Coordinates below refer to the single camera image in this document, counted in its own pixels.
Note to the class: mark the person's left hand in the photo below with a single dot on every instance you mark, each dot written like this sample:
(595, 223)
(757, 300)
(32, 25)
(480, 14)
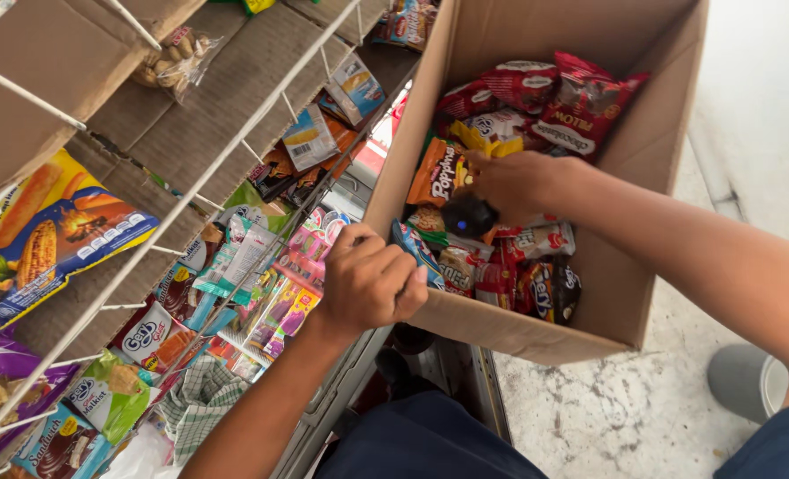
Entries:
(361, 286)

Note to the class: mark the person's right hand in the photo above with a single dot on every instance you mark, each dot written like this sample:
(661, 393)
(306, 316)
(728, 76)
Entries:
(534, 186)

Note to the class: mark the person's right fingers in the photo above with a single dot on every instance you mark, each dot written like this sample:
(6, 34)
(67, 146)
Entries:
(484, 176)

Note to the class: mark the person's left fingers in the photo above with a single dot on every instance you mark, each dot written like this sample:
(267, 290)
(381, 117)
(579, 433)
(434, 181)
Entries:
(401, 283)

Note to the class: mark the small black rounded device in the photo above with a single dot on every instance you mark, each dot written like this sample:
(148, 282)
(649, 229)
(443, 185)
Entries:
(466, 216)

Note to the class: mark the large brown cardboard box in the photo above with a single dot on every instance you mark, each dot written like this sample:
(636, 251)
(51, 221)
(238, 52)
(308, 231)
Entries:
(620, 279)

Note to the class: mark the yellow snack packet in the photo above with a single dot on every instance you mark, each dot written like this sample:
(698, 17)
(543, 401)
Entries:
(484, 143)

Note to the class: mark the orange popcorn snack packet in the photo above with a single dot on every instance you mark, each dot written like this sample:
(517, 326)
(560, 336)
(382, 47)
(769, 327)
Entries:
(437, 174)

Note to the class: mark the white wafer snack packet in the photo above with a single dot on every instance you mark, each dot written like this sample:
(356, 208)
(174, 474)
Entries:
(501, 125)

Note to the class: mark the beige snack packet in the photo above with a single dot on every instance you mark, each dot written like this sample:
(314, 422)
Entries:
(459, 269)

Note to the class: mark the red and white snack packet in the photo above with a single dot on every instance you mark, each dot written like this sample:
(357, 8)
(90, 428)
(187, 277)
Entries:
(464, 101)
(520, 83)

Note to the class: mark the white and red cracker packet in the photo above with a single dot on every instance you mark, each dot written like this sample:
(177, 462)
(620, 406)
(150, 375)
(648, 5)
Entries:
(546, 241)

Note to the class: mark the small red snack packet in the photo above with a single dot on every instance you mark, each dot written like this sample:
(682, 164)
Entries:
(495, 283)

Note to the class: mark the heap of colourful sachet strips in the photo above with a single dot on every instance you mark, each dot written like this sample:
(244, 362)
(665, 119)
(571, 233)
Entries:
(288, 293)

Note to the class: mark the large red pillow snack packet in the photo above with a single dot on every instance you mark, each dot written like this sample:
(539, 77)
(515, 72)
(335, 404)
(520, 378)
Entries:
(584, 106)

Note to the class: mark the brown and black biscuit packet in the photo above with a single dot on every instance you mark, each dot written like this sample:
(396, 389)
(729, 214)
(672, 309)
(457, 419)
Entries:
(550, 293)

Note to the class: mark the white and blue snack packet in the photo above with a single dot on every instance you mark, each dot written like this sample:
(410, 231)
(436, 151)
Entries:
(358, 90)
(309, 138)

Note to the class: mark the person's dark blue clothing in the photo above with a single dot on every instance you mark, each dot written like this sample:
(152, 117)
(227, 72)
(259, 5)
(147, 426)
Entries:
(421, 442)

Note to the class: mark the green checked cloth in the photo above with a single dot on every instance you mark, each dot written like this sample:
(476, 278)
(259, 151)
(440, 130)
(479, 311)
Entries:
(201, 406)

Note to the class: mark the red and white biscuit packet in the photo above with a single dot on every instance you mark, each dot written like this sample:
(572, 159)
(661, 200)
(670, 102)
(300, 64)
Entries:
(151, 339)

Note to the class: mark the green cracker packet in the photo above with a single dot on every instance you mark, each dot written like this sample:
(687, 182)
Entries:
(111, 399)

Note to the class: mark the white plastic bag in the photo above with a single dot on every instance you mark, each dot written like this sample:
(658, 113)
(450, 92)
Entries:
(138, 456)

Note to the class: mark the clear bag of peanuts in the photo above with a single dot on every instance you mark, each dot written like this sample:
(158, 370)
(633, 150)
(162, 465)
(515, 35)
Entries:
(171, 63)

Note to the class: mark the grey bucket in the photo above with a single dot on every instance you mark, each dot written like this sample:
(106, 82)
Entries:
(740, 382)

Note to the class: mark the orange corn snack bag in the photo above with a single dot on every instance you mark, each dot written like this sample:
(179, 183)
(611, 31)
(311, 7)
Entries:
(55, 233)

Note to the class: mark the blue sandwich biscuit packet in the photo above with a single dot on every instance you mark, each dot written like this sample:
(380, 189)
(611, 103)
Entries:
(61, 446)

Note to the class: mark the purple snack bag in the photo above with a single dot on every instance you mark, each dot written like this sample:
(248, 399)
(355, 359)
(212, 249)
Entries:
(2, 379)

